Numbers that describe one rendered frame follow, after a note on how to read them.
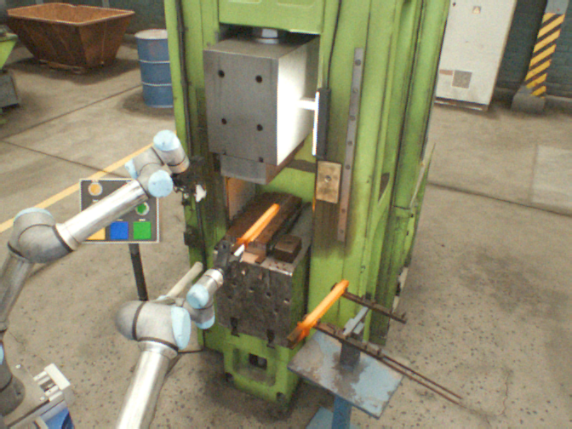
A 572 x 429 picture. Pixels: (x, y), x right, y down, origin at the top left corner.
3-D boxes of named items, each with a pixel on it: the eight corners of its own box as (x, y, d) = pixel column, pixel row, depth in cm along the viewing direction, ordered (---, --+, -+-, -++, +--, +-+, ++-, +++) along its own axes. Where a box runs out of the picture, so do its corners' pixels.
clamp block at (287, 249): (291, 264, 201) (292, 252, 198) (273, 260, 204) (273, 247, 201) (301, 249, 211) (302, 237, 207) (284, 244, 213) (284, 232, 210)
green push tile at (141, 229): (150, 239, 204) (151, 221, 204) (133, 239, 204) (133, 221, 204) (151, 239, 206) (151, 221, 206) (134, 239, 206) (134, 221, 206)
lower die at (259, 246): (265, 257, 205) (265, 241, 201) (225, 246, 212) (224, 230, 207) (300, 210, 238) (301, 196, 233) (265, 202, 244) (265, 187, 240)
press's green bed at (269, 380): (286, 411, 245) (288, 348, 220) (223, 386, 257) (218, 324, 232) (322, 338, 288) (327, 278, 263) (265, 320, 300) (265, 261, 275)
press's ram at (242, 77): (298, 169, 177) (302, 61, 156) (208, 151, 189) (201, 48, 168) (333, 131, 210) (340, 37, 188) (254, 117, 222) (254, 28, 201)
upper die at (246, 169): (265, 185, 186) (265, 163, 181) (220, 175, 193) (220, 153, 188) (304, 145, 219) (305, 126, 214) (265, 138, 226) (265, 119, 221)
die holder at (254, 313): (288, 349, 220) (291, 274, 196) (217, 324, 232) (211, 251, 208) (328, 278, 263) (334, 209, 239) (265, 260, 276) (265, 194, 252)
